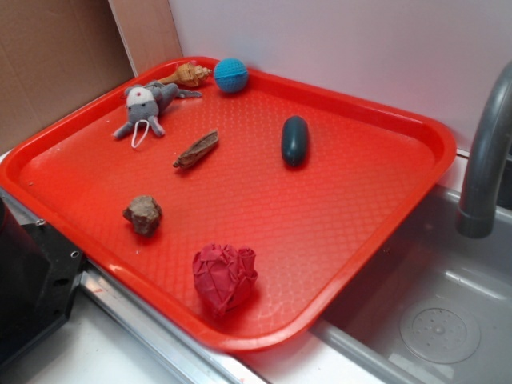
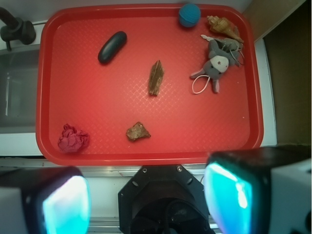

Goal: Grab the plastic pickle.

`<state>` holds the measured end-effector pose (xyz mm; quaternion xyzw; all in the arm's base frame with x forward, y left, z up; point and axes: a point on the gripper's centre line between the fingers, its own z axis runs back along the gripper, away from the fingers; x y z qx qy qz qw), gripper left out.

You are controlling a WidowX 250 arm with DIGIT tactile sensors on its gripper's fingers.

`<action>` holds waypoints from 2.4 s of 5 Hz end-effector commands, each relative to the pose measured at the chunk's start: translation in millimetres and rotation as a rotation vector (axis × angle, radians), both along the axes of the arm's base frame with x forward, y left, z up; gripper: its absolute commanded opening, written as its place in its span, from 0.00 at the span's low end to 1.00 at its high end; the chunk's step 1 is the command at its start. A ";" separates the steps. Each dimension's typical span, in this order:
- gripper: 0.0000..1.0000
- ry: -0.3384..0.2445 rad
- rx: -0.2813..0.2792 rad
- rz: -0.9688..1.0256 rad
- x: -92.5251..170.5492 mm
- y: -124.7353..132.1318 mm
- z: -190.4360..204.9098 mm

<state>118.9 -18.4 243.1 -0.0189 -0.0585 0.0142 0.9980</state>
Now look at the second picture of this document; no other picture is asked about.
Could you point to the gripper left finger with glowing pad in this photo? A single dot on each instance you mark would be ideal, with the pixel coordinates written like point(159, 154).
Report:
point(44, 201)

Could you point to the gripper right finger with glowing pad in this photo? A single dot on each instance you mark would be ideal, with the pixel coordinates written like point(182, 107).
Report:
point(267, 190)

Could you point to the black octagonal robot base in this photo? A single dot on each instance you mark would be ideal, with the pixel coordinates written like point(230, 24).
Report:
point(163, 199)

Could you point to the dark green plastic pickle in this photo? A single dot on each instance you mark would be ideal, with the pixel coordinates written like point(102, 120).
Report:
point(112, 47)

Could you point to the crumpled red paper ball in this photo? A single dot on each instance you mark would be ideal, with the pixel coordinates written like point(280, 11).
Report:
point(72, 140)

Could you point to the brown rough rock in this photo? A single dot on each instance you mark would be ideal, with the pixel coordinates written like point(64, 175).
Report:
point(137, 131)

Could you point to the red plastic tray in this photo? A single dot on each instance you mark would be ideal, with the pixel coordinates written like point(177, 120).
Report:
point(105, 100)

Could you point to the steel sink basin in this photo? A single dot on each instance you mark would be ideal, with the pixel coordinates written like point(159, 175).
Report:
point(18, 89)

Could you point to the brown wood bark piece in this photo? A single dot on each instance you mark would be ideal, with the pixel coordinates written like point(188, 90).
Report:
point(155, 78)

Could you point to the tan spiral seashell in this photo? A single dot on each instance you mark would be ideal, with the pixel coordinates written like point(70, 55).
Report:
point(224, 26)

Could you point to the black faucet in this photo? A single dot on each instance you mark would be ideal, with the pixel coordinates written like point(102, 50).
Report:
point(16, 29)

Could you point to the blue ribbed ball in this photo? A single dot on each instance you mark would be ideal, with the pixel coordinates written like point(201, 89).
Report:
point(189, 15)

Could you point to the grey plush bunny keychain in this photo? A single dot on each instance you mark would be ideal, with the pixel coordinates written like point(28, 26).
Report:
point(222, 53)

